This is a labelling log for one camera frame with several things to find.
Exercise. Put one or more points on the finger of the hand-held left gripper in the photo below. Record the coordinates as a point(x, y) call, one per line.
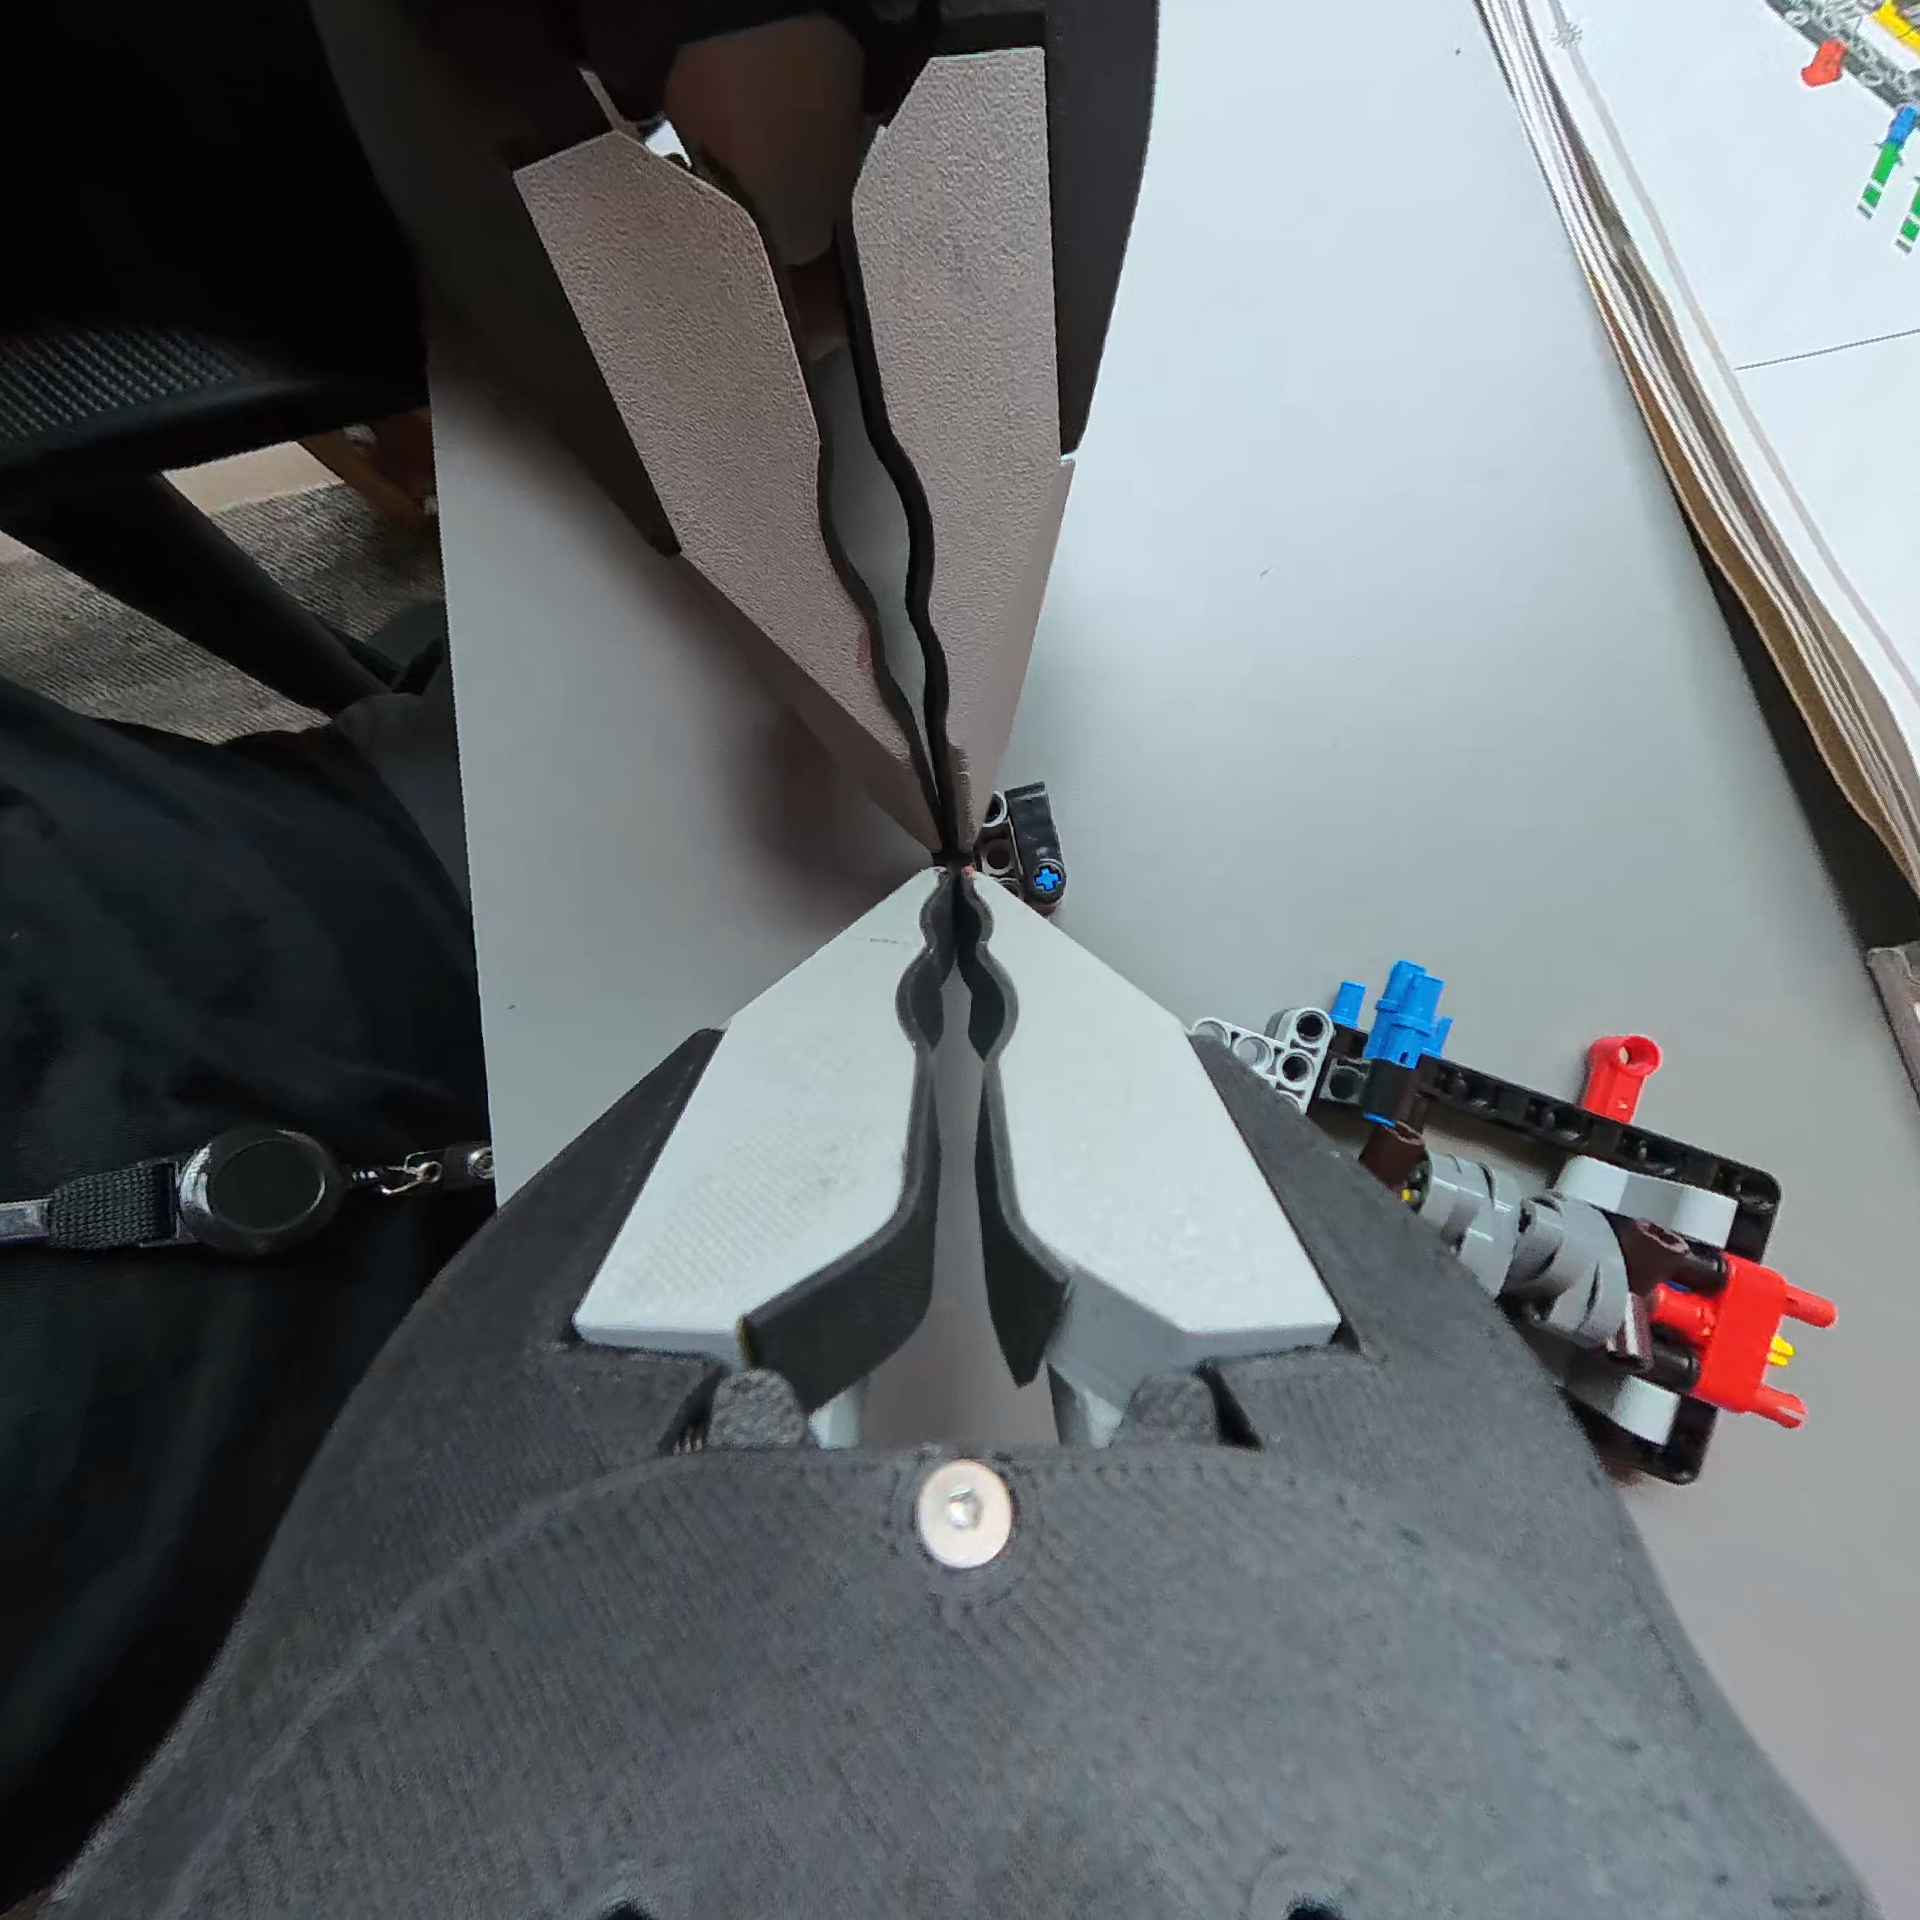
point(975, 299)
point(692, 376)

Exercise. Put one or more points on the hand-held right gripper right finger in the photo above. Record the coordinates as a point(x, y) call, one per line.
point(1170, 1185)

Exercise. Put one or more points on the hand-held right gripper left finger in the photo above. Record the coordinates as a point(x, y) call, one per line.
point(764, 1185)

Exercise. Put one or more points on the lego chassis assembly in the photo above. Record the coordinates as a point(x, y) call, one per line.
point(1529, 1231)

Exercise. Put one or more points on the black three-hole lego beam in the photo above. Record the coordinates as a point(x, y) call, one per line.
point(1036, 821)

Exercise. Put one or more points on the person's left forearm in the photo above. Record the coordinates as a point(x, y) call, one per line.
point(181, 149)

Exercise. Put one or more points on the lego instruction booklet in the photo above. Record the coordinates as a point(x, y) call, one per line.
point(1769, 225)

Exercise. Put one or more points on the person's left hand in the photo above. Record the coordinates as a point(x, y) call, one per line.
point(780, 120)

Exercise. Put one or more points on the wooden table leg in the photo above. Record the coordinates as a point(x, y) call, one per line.
point(383, 458)

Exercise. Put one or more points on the metal badge clip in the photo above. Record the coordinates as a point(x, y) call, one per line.
point(436, 1167)

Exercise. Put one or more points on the black badge reel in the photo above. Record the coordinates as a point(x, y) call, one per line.
point(258, 1190)

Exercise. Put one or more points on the black chair armrest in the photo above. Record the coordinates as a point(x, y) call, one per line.
point(181, 399)

